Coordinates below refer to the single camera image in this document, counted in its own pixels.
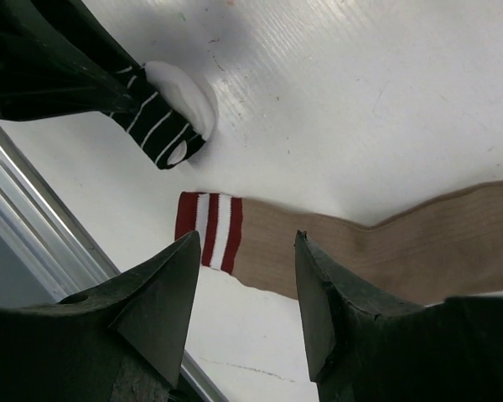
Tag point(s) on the black white striped sock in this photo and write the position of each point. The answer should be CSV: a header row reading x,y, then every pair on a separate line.
x,y
174,118

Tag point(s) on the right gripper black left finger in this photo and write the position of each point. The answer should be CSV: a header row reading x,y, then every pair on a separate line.
x,y
122,340

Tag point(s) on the aluminium rail frame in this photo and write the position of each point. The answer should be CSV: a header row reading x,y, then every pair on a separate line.
x,y
46,255

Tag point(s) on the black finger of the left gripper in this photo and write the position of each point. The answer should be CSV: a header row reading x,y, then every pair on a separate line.
x,y
56,59

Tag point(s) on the brown sock striped cuff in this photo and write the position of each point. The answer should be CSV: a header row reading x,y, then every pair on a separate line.
x,y
446,246

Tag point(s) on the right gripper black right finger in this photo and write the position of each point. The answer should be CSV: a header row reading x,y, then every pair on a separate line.
x,y
364,344

